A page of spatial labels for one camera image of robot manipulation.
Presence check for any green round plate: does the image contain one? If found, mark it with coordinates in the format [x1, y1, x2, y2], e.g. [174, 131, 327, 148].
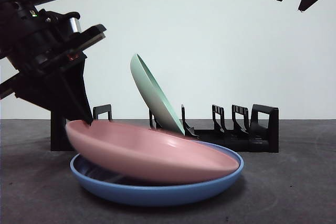
[130, 53, 186, 136]

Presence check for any black plastic plate rack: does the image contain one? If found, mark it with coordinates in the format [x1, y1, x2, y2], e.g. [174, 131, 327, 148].
[50, 104, 280, 153]

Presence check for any blue round plate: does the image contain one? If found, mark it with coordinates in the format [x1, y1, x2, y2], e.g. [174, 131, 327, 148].
[70, 141, 245, 207]

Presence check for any pink round plate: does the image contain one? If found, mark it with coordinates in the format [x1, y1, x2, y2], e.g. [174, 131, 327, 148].
[65, 119, 239, 185]

